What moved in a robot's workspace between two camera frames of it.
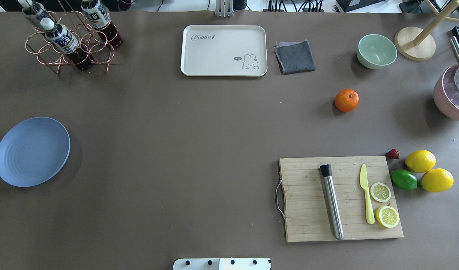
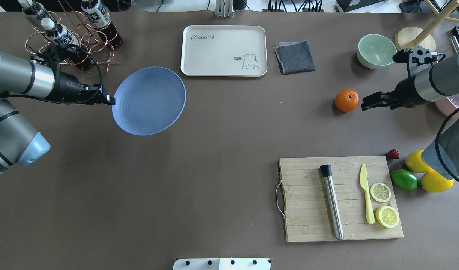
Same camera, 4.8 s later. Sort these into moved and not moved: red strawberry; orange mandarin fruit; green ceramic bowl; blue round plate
Moved: blue round plate
Not moved: orange mandarin fruit; red strawberry; green ceramic bowl
